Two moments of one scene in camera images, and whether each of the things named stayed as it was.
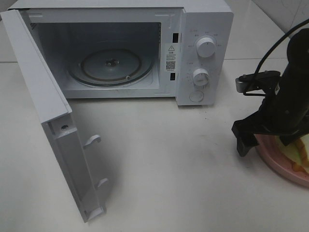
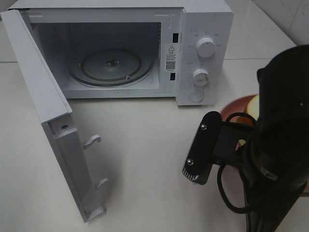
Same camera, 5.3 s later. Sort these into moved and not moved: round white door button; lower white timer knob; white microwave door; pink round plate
Moved: pink round plate
Not moved: round white door button; lower white timer knob; white microwave door
